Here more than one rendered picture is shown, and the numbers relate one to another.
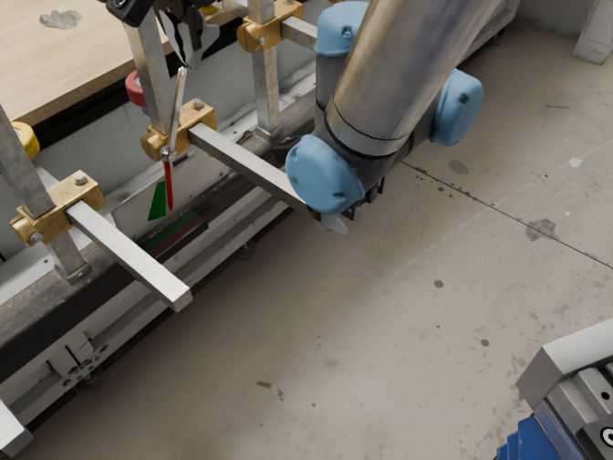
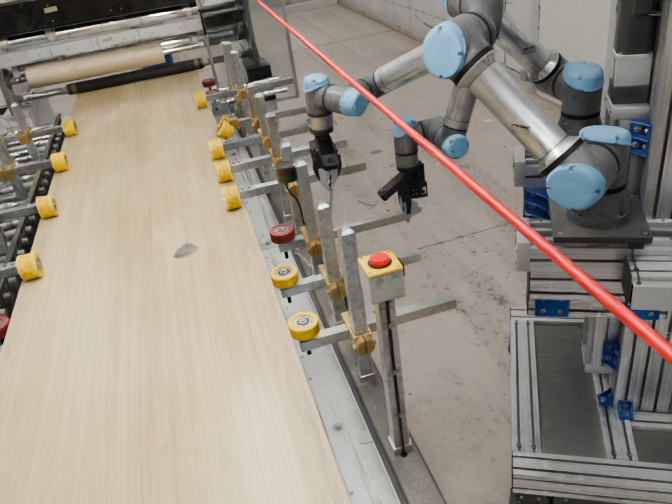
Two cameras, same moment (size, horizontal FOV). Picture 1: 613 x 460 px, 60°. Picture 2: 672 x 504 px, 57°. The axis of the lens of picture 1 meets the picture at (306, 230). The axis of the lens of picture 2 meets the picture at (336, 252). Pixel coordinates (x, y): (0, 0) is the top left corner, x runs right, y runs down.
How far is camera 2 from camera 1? 168 cm
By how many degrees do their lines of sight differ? 42
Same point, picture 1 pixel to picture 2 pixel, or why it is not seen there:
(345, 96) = (460, 115)
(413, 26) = not seen: hidden behind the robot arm
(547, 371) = (521, 167)
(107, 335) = not seen: hidden behind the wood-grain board
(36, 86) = (245, 262)
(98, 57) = (240, 242)
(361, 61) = (464, 102)
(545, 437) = (533, 187)
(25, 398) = not seen: outside the picture
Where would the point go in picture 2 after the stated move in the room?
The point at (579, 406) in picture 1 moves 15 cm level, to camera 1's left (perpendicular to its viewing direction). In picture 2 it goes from (533, 165) to (517, 185)
